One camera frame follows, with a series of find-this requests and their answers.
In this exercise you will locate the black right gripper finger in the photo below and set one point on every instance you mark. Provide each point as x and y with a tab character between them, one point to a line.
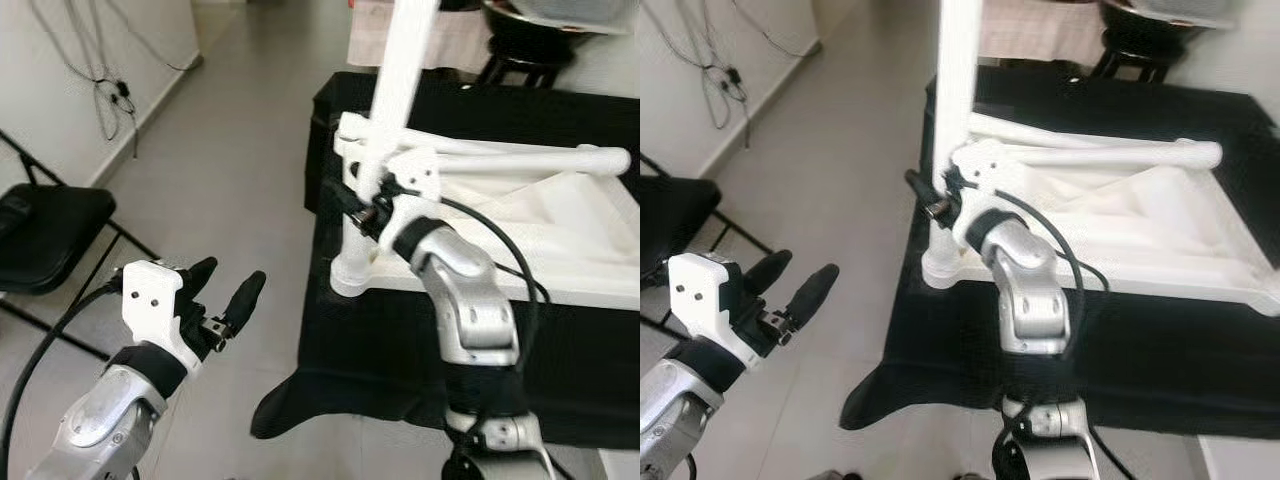
923	189
346	201

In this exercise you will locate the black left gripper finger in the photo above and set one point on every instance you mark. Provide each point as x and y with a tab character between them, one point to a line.
246	300
815	295
770	270
203	275

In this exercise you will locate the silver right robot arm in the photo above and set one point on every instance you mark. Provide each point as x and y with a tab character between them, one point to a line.
470	310
1030	300

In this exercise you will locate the white plastic children table top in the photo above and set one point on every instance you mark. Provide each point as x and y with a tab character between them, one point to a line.
1150	220
560	230

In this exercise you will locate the black folding chair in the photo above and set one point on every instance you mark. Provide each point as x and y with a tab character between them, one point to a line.
665	220
50	230

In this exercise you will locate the black tablecloth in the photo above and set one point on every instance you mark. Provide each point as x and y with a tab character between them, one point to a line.
380	350
930	350

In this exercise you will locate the grey left robot leg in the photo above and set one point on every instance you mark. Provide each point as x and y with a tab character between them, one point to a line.
835	476

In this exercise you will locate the pink checked cloth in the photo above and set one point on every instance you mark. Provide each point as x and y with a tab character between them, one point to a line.
1040	35
460	40

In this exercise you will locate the black power plug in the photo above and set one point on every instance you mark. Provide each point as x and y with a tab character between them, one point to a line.
736	75
122	90

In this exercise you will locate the black round stool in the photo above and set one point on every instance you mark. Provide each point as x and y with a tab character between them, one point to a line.
1130	62
520	70

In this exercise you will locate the black remote control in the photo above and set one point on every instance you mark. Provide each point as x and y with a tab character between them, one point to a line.
12	215

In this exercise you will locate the clear plastic storage box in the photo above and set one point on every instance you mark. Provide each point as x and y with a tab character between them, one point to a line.
590	12
1200	10

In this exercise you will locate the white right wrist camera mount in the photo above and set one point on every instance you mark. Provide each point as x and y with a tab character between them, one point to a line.
415	172
985	160

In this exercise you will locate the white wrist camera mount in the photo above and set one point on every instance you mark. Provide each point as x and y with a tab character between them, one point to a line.
700	295
415	172
150	305
985	160

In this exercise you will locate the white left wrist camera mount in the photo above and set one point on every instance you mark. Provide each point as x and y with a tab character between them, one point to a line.
700	295
150	305

